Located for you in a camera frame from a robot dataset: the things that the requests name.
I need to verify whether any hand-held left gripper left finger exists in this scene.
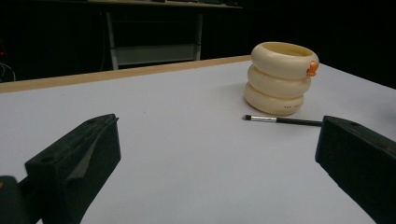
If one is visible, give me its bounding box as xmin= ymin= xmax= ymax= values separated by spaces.
xmin=24 ymin=113 xmax=121 ymax=224

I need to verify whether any black makeup brush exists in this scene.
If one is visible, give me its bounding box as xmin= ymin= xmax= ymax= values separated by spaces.
xmin=242 ymin=114 xmax=323 ymax=127

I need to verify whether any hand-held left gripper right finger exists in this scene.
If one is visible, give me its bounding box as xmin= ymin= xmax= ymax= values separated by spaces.
xmin=315 ymin=115 xmax=396 ymax=224

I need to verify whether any white cable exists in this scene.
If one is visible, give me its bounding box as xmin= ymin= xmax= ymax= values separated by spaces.
xmin=0 ymin=62 xmax=17 ymax=82

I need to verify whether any white metal desk frame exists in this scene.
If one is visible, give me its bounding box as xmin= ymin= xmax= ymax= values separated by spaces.
xmin=87 ymin=0 xmax=244 ymax=71

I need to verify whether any cream ringed brush holder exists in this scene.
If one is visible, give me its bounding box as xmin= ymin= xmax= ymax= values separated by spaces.
xmin=243 ymin=41 xmax=320 ymax=117

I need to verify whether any white table cover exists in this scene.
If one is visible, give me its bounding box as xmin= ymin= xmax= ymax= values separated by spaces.
xmin=0 ymin=60 xmax=396 ymax=224

